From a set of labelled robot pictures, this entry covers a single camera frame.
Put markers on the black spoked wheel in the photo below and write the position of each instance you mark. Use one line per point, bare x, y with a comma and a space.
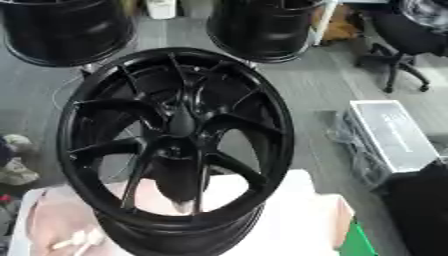
265, 140

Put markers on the black wheel rim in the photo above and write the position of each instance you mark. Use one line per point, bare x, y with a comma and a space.
262, 30
64, 30

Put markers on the white pin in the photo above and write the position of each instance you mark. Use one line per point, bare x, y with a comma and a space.
91, 240
69, 242

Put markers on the white container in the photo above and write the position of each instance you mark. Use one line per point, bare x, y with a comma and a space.
160, 8

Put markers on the brown cardboard box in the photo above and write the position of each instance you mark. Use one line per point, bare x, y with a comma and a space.
341, 25

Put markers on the white grey flat box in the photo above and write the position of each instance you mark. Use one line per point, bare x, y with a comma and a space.
391, 136

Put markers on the green panel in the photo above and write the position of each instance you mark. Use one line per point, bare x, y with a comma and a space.
356, 243

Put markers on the black office chair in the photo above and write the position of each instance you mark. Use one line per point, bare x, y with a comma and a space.
408, 36

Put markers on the beige shoe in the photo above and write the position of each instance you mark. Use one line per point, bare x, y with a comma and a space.
16, 173
18, 142

